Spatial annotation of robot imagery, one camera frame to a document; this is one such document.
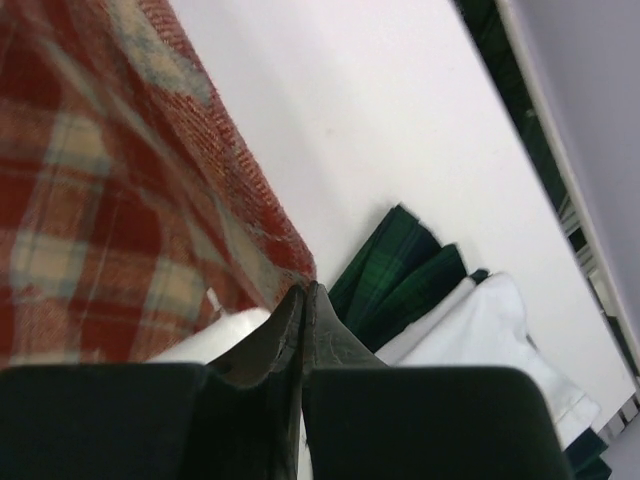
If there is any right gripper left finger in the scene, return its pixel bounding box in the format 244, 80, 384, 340
1, 286, 305, 479

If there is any aluminium rail frame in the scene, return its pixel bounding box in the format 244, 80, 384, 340
599, 391, 639, 443

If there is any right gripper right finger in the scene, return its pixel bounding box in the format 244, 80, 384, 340
302, 283, 570, 479

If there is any green plaid skirt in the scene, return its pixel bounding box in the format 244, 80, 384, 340
329, 205, 611, 479

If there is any red plaid skirt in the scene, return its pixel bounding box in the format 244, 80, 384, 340
1, 1, 315, 368

